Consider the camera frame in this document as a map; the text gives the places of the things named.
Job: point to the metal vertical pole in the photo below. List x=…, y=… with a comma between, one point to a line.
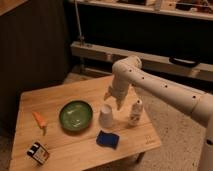
x=81, y=37

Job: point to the wooden low table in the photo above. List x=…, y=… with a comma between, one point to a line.
x=71, y=151

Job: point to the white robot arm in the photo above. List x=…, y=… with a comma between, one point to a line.
x=193, y=102

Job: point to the white small bottle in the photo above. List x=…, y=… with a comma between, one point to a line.
x=135, y=113

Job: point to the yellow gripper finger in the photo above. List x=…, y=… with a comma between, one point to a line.
x=119, y=103
x=107, y=94

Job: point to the grey metal shelf beam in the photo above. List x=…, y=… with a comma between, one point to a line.
x=151, y=62

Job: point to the black handle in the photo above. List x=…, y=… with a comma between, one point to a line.
x=184, y=63

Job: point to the orange toy carrot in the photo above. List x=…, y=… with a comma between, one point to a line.
x=40, y=121

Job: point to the green round plate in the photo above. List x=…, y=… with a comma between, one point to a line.
x=76, y=116

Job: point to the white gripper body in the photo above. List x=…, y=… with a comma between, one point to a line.
x=119, y=89

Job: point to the blue sponge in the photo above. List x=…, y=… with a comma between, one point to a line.
x=107, y=139

